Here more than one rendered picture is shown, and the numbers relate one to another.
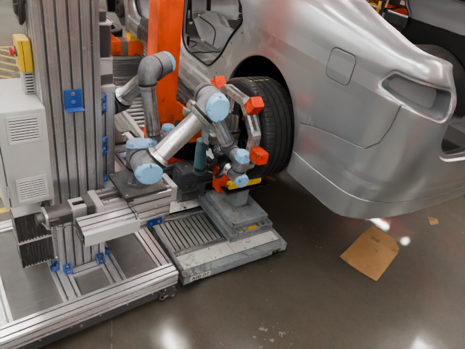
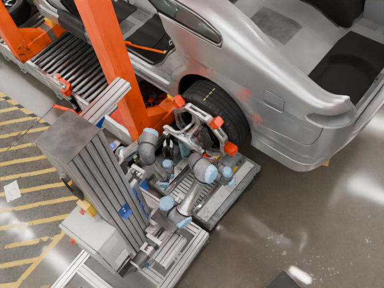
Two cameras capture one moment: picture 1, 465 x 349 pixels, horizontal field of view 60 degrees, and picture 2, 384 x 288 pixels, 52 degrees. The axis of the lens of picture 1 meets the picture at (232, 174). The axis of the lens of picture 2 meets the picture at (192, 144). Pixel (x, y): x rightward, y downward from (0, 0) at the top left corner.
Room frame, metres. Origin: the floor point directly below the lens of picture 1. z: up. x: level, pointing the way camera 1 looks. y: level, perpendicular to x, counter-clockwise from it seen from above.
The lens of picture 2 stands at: (0.38, 0.29, 3.64)
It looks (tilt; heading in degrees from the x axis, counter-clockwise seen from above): 57 degrees down; 356
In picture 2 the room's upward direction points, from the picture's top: 10 degrees counter-clockwise
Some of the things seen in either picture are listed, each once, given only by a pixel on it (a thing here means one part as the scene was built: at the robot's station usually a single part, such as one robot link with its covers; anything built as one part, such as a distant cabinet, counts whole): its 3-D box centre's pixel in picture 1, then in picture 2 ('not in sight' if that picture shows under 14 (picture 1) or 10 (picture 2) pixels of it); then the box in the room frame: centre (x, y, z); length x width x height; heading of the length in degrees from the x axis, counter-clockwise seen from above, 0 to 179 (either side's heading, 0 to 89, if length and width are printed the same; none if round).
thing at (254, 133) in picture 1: (230, 131); (200, 130); (2.29, 0.07, 0.85); 0.54 x 0.07 x 0.54; 37
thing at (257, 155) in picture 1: (258, 156); (230, 148); (2.05, -0.13, 0.85); 0.09 x 0.08 x 0.07; 37
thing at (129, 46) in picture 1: (118, 37); (41, 28); (4.30, 1.48, 0.69); 0.52 x 0.17 x 0.35; 127
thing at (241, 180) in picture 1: (238, 176); (227, 179); (1.78, -0.03, 0.86); 0.11 x 0.08 x 0.09; 37
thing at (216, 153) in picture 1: (223, 160); not in sight; (1.90, 0.06, 0.86); 0.12 x 0.08 x 0.09; 37
